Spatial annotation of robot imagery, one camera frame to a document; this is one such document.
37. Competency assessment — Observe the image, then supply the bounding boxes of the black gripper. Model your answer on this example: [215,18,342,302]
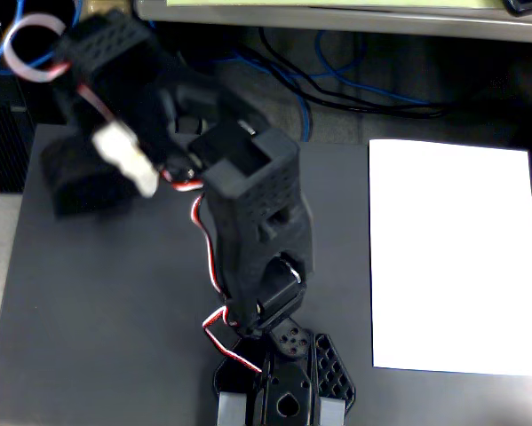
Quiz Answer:
[67,66,180,199]

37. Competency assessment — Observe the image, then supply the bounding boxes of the black foam cube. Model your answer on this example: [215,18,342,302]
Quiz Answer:
[41,135,145,219]

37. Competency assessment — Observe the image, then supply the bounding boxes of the black computer case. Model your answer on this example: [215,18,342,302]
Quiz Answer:
[0,104,32,195]

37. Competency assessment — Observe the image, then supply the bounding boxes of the dark grey work board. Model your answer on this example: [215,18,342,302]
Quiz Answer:
[0,123,532,426]

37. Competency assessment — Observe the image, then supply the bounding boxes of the grey desk top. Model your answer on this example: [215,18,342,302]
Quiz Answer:
[134,0,532,44]

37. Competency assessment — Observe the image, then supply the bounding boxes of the grey table clamp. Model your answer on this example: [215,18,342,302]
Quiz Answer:
[218,392,249,426]
[321,397,345,426]

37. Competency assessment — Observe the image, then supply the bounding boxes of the white paper sheet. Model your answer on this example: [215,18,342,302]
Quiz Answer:
[369,138,532,378]

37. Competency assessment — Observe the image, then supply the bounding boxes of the black desk device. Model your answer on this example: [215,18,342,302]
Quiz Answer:
[503,0,532,17]

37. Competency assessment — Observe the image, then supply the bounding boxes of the long red white servo cable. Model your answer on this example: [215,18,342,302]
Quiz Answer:
[2,12,118,125]

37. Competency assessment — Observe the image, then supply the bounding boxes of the long blue floor cable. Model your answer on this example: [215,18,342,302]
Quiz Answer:
[232,29,433,143]

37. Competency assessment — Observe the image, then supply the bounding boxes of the black floor cable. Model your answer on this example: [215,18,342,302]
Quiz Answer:
[258,26,453,120]

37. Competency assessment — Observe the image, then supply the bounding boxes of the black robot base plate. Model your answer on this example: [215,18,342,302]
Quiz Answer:
[211,330,358,426]

